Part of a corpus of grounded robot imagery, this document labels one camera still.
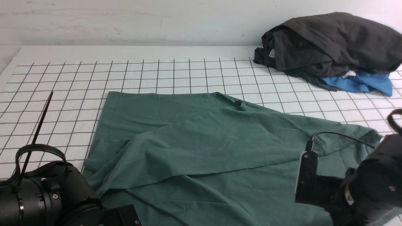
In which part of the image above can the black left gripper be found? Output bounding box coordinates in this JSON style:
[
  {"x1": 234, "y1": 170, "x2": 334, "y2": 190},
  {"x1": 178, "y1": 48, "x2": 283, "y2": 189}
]
[{"x1": 100, "y1": 204, "x2": 142, "y2": 226}]

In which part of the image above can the green long-sleeve top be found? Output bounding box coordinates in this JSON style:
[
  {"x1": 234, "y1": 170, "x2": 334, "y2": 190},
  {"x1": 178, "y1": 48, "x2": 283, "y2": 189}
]
[{"x1": 82, "y1": 92, "x2": 382, "y2": 226}]

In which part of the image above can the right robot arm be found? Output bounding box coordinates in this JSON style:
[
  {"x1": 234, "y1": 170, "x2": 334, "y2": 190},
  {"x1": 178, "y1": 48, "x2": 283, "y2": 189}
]
[{"x1": 330, "y1": 134, "x2": 402, "y2": 226}]

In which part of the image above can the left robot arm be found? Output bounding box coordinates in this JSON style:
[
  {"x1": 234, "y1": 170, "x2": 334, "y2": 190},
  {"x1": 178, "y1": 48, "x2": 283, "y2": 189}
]
[{"x1": 1, "y1": 161, "x2": 142, "y2": 226}]

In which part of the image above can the black zip tie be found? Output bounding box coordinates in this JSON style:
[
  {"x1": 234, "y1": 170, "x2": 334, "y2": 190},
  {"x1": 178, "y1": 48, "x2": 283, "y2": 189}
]
[{"x1": 21, "y1": 91, "x2": 54, "y2": 176}]

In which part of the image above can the white black-grid tablecloth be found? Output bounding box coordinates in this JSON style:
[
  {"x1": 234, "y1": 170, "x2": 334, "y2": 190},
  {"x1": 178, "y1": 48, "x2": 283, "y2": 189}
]
[{"x1": 1, "y1": 57, "x2": 401, "y2": 179}]

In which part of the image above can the dark grey garment pile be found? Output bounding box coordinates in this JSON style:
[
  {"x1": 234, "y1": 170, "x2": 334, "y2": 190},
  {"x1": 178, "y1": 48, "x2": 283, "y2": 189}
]
[{"x1": 253, "y1": 12, "x2": 402, "y2": 91}]

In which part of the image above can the blue garment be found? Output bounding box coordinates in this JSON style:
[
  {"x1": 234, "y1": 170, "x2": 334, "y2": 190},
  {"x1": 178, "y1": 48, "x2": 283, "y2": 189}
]
[{"x1": 320, "y1": 70, "x2": 393, "y2": 97}]

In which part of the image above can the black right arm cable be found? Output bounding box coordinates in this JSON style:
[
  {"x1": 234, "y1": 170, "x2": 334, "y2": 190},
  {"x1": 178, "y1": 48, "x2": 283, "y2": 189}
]
[{"x1": 305, "y1": 109, "x2": 402, "y2": 153}]

